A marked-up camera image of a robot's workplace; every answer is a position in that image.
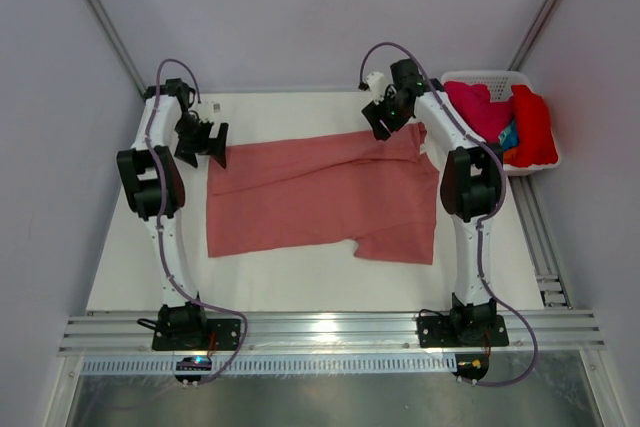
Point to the blue garment in basket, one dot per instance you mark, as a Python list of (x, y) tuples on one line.
[(509, 138)]

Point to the white perforated plastic basket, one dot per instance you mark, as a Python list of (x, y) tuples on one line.
[(499, 83)]

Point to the right black controller board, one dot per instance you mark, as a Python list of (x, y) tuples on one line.
[(471, 366)]

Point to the black controller board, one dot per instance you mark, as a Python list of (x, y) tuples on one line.
[(192, 369), (471, 366)]

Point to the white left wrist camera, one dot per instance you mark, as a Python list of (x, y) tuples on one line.
[(209, 111)]

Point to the salmon pink t shirt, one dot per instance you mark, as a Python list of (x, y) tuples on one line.
[(322, 190)]

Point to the orange garment in basket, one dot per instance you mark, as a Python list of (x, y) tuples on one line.
[(510, 155)]

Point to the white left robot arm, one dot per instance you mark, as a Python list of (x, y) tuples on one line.
[(154, 190)]

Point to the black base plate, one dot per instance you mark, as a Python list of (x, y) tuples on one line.
[(436, 330), (212, 335)]

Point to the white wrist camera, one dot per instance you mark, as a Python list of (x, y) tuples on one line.
[(377, 84), (209, 111)]

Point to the right side aluminium rail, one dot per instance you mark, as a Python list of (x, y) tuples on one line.
[(541, 249)]

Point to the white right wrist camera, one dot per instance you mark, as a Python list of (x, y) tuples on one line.
[(377, 84)]

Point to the aluminium corner post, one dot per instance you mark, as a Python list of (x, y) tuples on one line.
[(541, 20), (109, 30)]

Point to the right aluminium corner post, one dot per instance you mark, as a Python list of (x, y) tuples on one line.
[(541, 20)]

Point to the magenta t shirt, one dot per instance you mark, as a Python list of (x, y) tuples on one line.
[(473, 103)]

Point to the red t shirt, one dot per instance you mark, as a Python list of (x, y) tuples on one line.
[(536, 142)]

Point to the slotted grey cable duct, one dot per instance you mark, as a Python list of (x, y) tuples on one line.
[(271, 364)]

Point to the left black controller board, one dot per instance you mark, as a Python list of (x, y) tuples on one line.
[(192, 369)]

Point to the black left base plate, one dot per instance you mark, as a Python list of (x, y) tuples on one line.
[(212, 335)]

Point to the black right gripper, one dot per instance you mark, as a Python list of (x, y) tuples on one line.
[(372, 114)]

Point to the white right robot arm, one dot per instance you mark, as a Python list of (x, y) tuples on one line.
[(472, 191)]

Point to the aluminium mounting rail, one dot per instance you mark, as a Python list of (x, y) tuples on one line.
[(115, 333)]

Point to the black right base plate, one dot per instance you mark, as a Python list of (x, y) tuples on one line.
[(436, 330)]

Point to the left aluminium corner post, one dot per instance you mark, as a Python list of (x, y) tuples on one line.
[(109, 30)]

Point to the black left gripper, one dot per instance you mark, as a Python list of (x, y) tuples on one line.
[(215, 146)]

